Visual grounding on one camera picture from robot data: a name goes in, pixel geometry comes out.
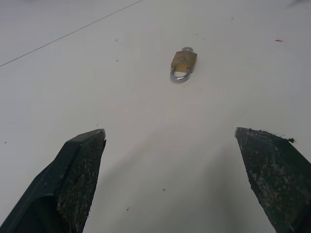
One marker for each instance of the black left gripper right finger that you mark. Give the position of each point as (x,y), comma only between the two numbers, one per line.
(274,179)

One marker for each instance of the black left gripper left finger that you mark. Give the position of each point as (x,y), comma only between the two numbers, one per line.
(70,184)

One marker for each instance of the silver key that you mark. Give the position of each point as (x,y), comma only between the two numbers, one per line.
(187,49)

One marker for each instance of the brass padlock with silver shackle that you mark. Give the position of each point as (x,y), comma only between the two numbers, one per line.
(183,63)

